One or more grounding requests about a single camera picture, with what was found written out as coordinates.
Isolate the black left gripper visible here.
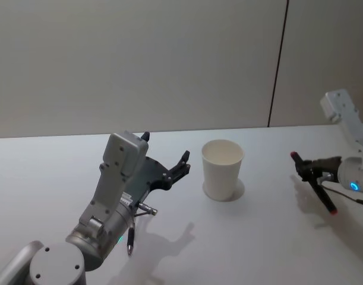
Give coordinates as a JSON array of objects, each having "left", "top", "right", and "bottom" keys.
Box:
[{"left": 125, "top": 131, "right": 191, "bottom": 208}]

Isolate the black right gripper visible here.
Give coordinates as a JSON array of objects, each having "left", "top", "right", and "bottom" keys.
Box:
[{"left": 294, "top": 156, "right": 344, "bottom": 183}]

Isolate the black pen with red ends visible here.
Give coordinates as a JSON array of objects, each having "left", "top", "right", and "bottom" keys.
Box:
[{"left": 290, "top": 151, "right": 339, "bottom": 215}]

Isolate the white paper cup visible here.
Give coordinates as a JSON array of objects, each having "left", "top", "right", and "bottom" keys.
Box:
[{"left": 200, "top": 139, "right": 245, "bottom": 203}]

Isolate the thin dark right gripper cable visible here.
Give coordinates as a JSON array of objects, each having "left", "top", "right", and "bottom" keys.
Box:
[{"left": 317, "top": 173, "right": 363, "bottom": 206}]

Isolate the thin dark gripper cable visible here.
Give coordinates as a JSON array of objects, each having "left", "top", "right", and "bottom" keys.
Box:
[
  {"left": 126, "top": 201, "right": 159, "bottom": 256},
  {"left": 317, "top": 173, "right": 363, "bottom": 206}
]

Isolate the thin dark left gripper cable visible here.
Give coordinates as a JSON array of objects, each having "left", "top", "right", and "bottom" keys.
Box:
[{"left": 126, "top": 201, "right": 159, "bottom": 256}]

